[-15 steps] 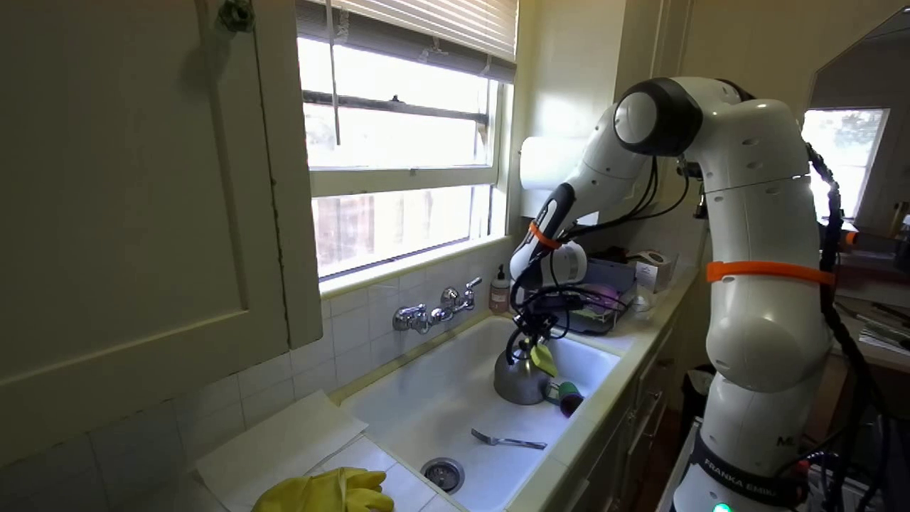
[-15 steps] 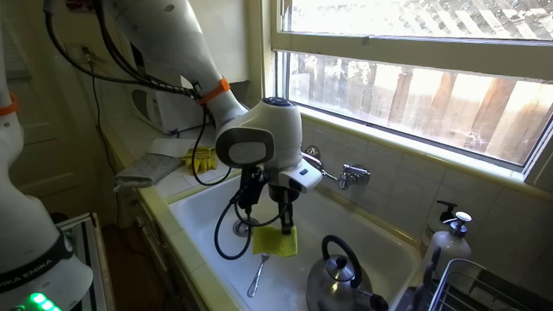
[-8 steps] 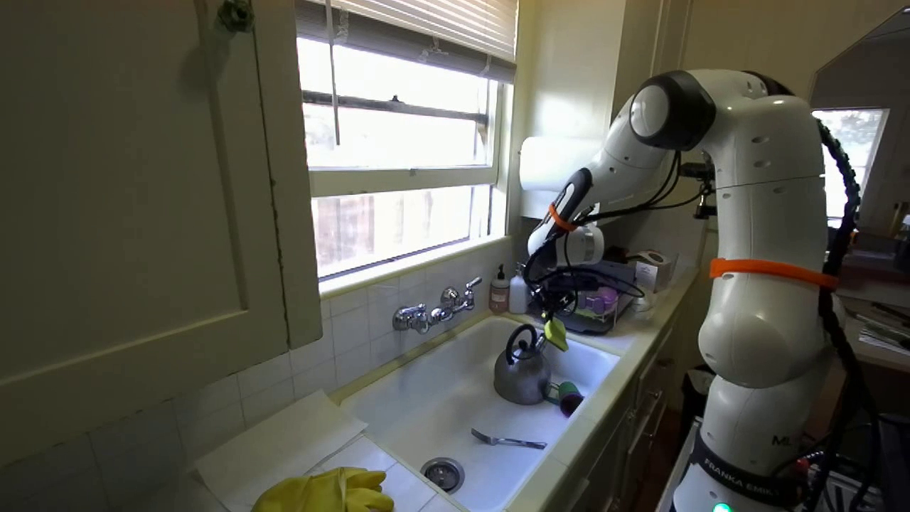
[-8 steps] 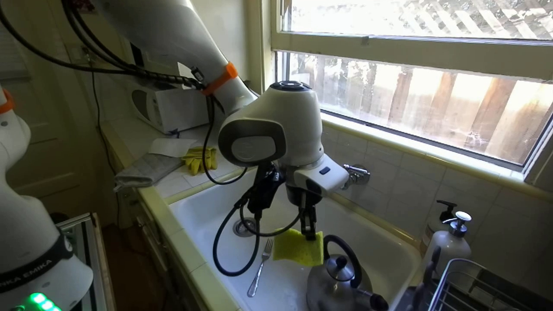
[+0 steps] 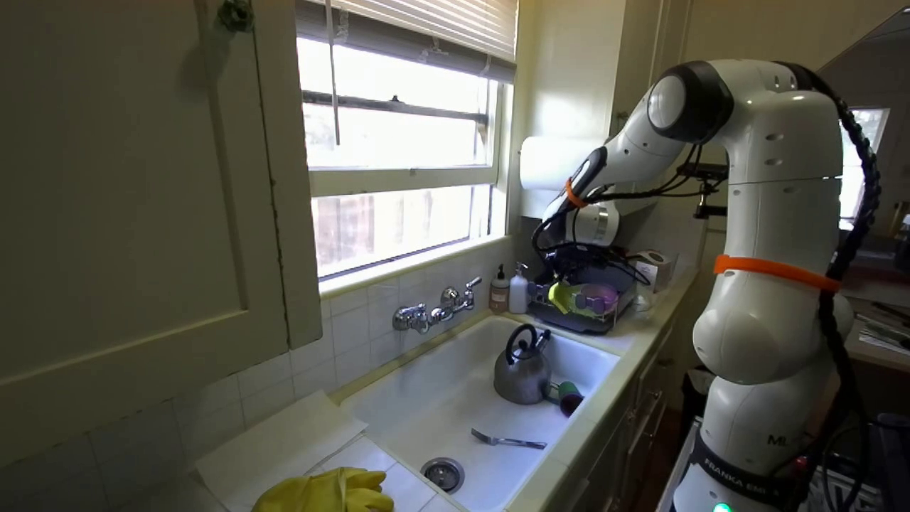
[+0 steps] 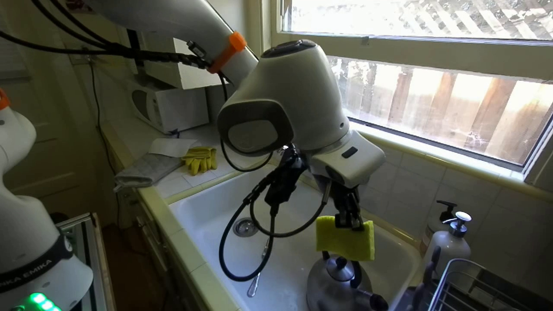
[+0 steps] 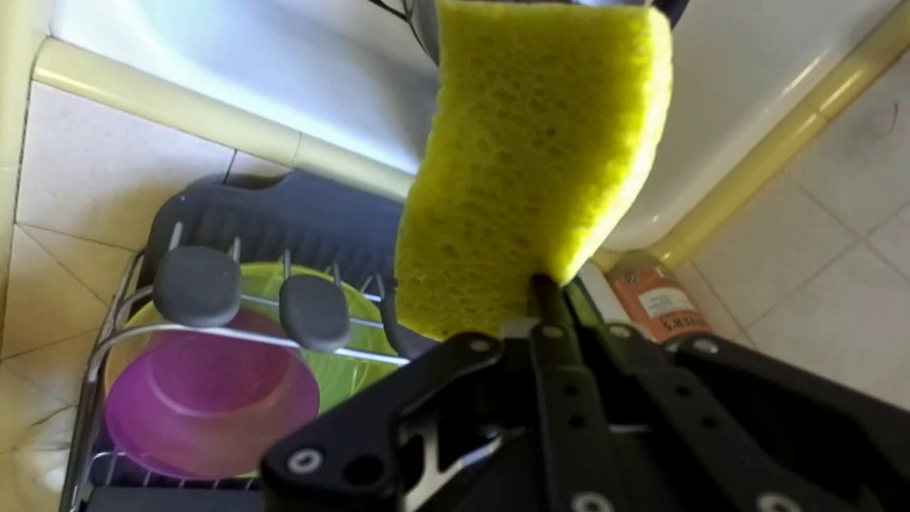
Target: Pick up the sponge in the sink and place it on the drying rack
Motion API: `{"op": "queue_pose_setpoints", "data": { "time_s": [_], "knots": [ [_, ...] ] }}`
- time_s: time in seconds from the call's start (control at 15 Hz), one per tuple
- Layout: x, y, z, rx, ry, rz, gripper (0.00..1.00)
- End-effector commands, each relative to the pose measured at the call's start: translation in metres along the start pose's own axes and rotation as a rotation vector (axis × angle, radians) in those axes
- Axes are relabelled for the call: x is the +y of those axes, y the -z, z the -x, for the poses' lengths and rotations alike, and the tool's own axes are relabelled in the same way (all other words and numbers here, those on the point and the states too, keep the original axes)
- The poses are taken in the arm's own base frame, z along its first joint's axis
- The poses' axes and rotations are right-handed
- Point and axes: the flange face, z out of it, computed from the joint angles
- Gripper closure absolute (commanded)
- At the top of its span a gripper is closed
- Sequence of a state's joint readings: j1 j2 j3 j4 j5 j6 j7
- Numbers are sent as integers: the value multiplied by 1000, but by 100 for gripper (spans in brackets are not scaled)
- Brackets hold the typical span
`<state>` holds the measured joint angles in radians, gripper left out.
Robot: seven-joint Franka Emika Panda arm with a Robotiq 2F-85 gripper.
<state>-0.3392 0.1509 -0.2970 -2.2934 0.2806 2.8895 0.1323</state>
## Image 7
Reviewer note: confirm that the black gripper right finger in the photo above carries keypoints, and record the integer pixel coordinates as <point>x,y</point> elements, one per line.
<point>757,437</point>

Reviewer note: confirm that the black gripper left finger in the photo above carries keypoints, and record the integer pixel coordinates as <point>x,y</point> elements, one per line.
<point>457,428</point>

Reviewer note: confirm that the yellow sponge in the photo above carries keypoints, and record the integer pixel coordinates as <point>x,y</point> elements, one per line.
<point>540,152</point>

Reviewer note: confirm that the dark grey drying rack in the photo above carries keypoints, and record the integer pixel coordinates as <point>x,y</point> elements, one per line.
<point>284,208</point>

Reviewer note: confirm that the white ceramic sink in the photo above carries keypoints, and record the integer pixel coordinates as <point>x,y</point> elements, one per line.
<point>238,67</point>

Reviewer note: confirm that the green plastic plate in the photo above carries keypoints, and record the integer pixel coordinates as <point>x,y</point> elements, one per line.
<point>356,373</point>

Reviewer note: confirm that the bottle with orange label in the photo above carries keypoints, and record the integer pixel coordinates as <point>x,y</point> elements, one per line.
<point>656,299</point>

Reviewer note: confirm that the purple plastic bowl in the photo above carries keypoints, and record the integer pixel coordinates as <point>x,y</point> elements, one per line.
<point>209,408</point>

